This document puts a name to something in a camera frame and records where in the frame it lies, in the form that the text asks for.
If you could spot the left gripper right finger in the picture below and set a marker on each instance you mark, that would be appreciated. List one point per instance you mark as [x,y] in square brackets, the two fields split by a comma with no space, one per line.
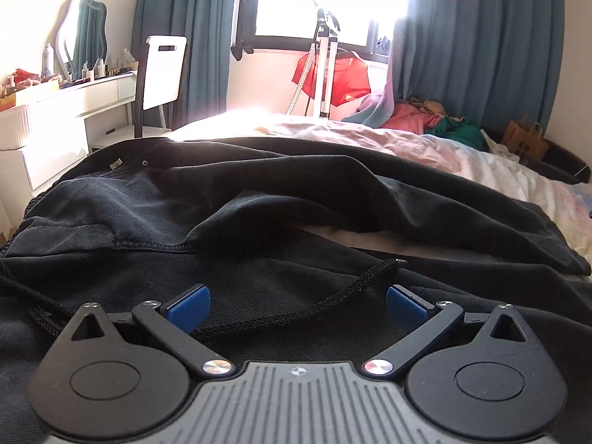
[485,377]

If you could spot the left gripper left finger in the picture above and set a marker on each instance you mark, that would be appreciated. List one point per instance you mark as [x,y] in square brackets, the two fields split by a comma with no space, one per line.
[117,376]

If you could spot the black pants garment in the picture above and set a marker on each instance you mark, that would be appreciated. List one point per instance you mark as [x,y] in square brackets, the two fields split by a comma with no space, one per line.
[297,241]

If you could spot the pastel bed sheet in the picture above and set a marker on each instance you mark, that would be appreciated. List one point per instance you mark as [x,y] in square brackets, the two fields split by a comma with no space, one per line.
[569,206]

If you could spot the black sofa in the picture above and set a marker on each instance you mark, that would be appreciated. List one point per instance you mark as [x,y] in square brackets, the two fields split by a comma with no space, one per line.
[559,164]

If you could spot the white cloth on sofa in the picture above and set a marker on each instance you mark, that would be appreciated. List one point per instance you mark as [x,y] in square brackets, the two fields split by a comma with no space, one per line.
[498,148]

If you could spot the brown paper bag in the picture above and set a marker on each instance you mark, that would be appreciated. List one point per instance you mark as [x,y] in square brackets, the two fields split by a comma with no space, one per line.
[525,138]

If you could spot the green clothing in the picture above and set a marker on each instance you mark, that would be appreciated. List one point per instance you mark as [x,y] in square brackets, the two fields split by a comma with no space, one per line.
[464,130]

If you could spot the white vanity desk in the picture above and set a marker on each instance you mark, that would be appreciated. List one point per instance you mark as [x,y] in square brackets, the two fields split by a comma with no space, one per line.
[42,140]

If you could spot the pink clothing pile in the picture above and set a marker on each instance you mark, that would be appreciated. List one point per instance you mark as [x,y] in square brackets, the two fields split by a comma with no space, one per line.
[407,117]

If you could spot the red cloth bag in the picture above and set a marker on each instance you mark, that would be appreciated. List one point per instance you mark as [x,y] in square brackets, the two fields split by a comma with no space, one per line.
[350,78]

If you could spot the wavy vanity mirror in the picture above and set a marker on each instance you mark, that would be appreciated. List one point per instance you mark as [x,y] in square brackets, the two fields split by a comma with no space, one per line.
[80,38]

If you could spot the right teal curtain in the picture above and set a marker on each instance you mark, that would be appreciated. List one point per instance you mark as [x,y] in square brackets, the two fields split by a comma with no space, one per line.
[492,61]

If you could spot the black framed window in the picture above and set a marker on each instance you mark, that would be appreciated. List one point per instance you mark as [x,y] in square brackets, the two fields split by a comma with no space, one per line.
[363,26]

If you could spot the white chair with black frame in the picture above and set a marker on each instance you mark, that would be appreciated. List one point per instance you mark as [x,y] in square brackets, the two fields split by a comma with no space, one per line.
[157,84]

